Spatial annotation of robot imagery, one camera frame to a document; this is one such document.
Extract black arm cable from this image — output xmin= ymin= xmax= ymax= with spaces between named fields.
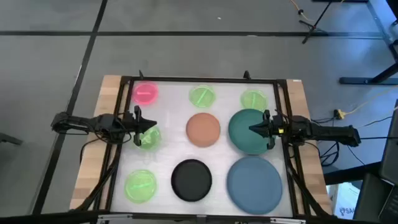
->
xmin=79 ymin=130 xmax=133 ymax=164

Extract orange plastic plate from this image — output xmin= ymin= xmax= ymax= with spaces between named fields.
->
xmin=185 ymin=112 xmax=221 ymax=148

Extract black frame beam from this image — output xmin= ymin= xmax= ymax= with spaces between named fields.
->
xmin=0 ymin=210 xmax=398 ymax=224

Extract grey furniture leg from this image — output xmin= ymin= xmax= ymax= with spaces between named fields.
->
xmin=0 ymin=132 xmax=24 ymax=146

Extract silver metal bracket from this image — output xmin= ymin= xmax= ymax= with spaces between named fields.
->
xmin=96 ymin=213 xmax=134 ymax=224
xmin=269 ymin=217 xmax=307 ymax=224

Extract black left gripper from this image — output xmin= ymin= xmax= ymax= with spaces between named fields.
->
xmin=121 ymin=105 xmax=157 ymax=147

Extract black desk leg frame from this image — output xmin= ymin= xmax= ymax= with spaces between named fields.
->
xmin=338 ymin=0 xmax=398 ymax=85

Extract yellow cable with plug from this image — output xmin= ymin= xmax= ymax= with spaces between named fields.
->
xmin=289 ymin=0 xmax=313 ymax=22

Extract black metal table frame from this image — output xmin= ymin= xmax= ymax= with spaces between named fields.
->
xmin=93 ymin=74 xmax=312 ymax=218

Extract black equipment cabinet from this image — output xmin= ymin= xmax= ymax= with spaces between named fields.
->
xmin=354 ymin=99 xmax=398 ymax=224

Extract black plastic plate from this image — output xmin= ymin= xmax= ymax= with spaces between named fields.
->
xmin=170 ymin=159 xmax=213 ymax=202

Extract transparent green plastic plate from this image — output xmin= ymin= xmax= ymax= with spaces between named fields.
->
xmin=136 ymin=125 xmax=163 ymax=151
xmin=188 ymin=85 xmax=217 ymax=108
xmin=240 ymin=89 xmax=269 ymax=112
xmin=124 ymin=169 xmax=159 ymax=205

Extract black floor cables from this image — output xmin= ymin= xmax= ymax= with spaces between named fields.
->
xmin=310 ymin=115 xmax=398 ymax=167

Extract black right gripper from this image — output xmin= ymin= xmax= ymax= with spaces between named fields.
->
xmin=248 ymin=110 xmax=287 ymax=150

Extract black tripod stand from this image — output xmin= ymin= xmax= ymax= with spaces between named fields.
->
xmin=298 ymin=0 xmax=335 ymax=44

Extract large teal plastic plate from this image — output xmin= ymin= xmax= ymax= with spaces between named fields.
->
xmin=228 ymin=108 xmax=276 ymax=156

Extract transparent pink plastic plate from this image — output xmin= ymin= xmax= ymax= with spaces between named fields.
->
xmin=132 ymin=81 xmax=160 ymax=106

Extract white table mat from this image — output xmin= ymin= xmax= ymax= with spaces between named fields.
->
xmin=110 ymin=80 xmax=295 ymax=218

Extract black floor beam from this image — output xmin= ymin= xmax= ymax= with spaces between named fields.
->
xmin=323 ymin=161 xmax=383 ymax=186

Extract yellow floor cable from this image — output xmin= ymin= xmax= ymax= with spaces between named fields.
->
xmin=344 ymin=86 xmax=398 ymax=116

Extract large blue plastic plate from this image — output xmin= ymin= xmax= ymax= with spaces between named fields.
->
xmin=226 ymin=156 xmax=284 ymax=216

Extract black cable bundle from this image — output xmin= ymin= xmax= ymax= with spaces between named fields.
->
xmin=73 ymin=152 xmax=124 ymax=212
xmin=287 ymin=149 xmax=332 ymax=217

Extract white printed box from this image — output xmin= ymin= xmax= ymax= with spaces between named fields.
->
xmin=329 ymin=182 xmax=361 ymax=220

